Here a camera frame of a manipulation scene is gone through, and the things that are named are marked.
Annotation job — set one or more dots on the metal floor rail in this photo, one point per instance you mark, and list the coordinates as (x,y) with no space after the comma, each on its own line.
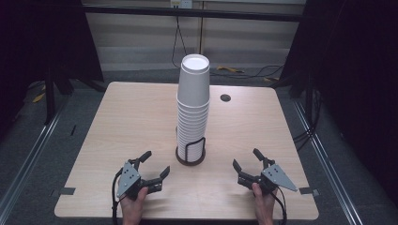
(328,168)
(31,150)

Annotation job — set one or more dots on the grey tape piece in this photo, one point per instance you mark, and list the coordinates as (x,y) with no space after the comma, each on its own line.
(66,191)
(308,190)

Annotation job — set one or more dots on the dark round table grommet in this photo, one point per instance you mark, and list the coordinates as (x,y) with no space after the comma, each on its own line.
(225,97)

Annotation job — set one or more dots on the yellow tape strip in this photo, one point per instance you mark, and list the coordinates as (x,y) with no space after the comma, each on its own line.
(230,69)
(38,97)

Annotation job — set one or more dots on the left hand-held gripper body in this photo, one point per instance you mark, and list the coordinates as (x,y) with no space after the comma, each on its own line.
(128,179)

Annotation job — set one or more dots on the black stand leg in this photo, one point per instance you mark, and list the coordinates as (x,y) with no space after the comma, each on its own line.
(49,100)

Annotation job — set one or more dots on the stack of white cups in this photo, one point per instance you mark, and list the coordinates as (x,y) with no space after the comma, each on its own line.
(192,125)

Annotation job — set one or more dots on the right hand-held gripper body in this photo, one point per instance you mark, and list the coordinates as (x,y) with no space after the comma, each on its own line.
(277,176)

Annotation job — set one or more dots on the person's left hand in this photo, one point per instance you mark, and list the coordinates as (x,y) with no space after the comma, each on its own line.
(133,207)

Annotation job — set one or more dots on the black horizontal bar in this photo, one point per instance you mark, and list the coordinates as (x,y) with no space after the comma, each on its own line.
(187,12)

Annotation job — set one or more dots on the white wall socket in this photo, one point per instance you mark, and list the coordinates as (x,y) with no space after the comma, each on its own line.
(181,3)

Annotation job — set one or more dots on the black curtain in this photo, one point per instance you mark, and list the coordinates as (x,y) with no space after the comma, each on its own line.
(37,37)
(353,78)

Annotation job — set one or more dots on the person's right hand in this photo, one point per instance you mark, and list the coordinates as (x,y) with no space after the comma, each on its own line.
(265,206)

